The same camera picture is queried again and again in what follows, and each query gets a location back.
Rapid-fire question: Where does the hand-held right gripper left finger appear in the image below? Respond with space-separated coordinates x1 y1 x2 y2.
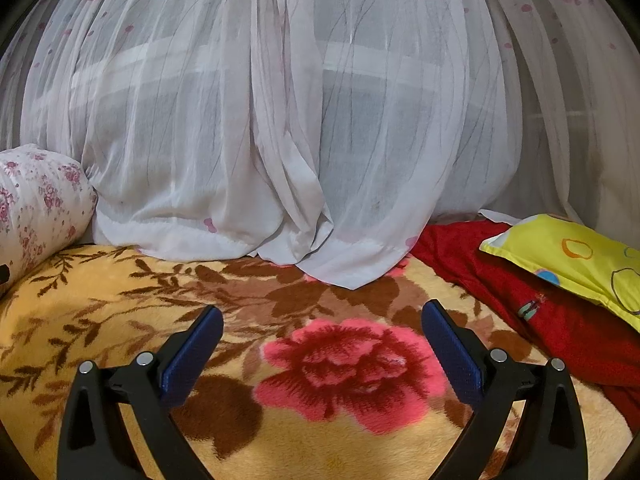
56 305 224 480

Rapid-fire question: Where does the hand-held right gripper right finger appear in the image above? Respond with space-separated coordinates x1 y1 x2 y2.
421 299 589 480

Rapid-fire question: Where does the red blanket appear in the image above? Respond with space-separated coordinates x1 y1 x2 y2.
409 220 640 436

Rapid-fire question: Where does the yellow floral blanket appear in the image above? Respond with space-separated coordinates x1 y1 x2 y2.
0 242 636 480

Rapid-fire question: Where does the yellow pillow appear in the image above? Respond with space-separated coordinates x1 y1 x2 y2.
479 213 640 333

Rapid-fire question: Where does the pink floral pillow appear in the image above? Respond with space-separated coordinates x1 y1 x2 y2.
0 144 99 293

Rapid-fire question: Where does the white sheer curtain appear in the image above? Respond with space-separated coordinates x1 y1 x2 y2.
0 0 640 291

